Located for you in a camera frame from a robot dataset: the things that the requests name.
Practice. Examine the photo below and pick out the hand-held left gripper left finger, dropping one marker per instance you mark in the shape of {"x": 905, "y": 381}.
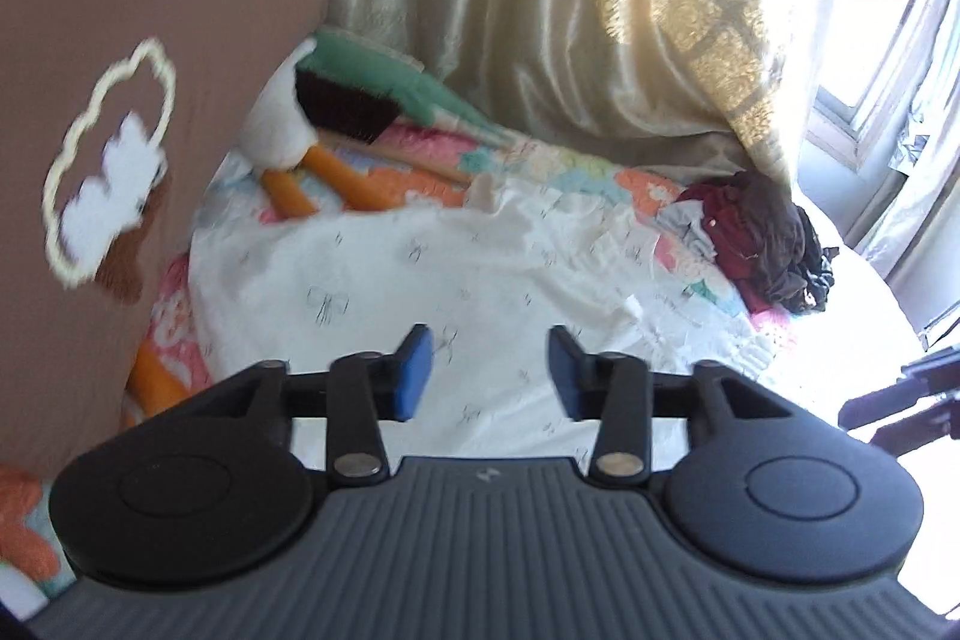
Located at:
{"x": 412, "y": 377}

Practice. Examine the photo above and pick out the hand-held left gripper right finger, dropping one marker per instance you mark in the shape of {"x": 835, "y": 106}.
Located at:
{"x": 570, "y": 377}

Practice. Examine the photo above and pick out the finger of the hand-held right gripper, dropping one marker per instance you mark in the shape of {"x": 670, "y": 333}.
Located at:
{"x": 900, "y": 407}
{"x": 934, "y": 364}

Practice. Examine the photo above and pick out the white bow-print garment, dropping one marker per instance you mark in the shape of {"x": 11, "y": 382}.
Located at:
{"x": 412, "y": 280}

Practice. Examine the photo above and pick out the dark blue garment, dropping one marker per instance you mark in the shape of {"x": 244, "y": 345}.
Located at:
{"x": 819, "y": 265}

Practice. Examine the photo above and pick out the light grey cloth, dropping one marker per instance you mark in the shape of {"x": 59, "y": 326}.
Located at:
{"x": 686, "y": 227}

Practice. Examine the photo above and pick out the sheer white curtain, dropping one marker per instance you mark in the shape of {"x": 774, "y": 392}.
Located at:
{"x": 915, "y": 175}

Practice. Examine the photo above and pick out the floral quilt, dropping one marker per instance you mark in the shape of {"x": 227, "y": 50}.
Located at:
{"x": 645, "y": 190}

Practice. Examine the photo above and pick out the dark red garment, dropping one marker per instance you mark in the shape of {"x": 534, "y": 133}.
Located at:
{"x": 731, "y": 242}

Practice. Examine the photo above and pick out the beige patterned curtain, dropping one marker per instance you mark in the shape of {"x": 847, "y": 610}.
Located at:
{"x": 600, "y": 10}

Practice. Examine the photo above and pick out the window frame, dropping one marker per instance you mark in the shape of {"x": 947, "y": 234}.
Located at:
{"x": 847, "y": 123}

